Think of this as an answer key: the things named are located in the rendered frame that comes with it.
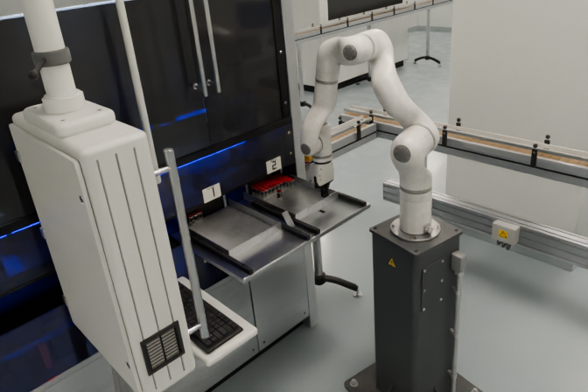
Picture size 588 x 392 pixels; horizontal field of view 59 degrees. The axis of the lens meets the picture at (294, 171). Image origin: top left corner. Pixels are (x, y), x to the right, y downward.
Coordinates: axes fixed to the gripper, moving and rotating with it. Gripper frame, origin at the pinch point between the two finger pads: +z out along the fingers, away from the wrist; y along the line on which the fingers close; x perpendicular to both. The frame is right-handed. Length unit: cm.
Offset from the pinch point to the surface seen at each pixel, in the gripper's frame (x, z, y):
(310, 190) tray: -12.9, 4.2, -3.9
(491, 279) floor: 28, 92, -106
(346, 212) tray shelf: 13.5, 4.4, 1.2
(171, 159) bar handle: 31, -53, 85
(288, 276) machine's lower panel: -24, 52, 6
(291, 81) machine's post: -24, -44, -8
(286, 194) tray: -18.5, 4.2, 5.7
